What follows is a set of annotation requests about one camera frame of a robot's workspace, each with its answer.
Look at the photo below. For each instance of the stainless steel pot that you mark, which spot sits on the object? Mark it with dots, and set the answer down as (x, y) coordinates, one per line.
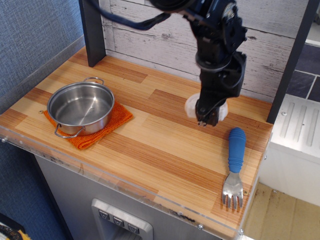
(81, 108)

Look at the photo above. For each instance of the dark right post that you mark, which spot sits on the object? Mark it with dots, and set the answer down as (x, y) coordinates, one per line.
(295, 53)

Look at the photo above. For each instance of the dark post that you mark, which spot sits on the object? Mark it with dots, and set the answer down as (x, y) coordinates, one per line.
(93, 32)
(295, 53)

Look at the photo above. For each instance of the white ridged sink unit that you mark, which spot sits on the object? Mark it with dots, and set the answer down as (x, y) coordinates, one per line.
(292, 159)

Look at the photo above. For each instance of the blue handled fork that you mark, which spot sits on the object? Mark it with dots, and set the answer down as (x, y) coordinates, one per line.
(232, 190)

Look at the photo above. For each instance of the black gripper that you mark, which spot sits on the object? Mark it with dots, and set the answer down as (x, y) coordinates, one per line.
(217, 87)

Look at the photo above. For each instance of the yellow black object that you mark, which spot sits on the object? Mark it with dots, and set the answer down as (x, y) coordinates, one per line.
(12, 231)

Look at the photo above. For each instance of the silver dispenser panel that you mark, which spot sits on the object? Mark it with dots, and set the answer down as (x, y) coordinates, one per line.
(115, 224)

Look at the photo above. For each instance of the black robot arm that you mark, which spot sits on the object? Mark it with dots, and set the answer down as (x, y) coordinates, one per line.
(219, 32)

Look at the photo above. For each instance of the dark left post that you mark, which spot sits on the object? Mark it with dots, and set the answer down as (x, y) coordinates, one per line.
(93, 32)

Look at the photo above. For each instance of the orange cloth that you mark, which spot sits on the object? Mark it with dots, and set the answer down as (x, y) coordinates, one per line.
(120, 115)

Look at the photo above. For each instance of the white semicircle cheese shape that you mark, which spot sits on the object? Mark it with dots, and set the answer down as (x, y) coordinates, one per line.
(190, 108)

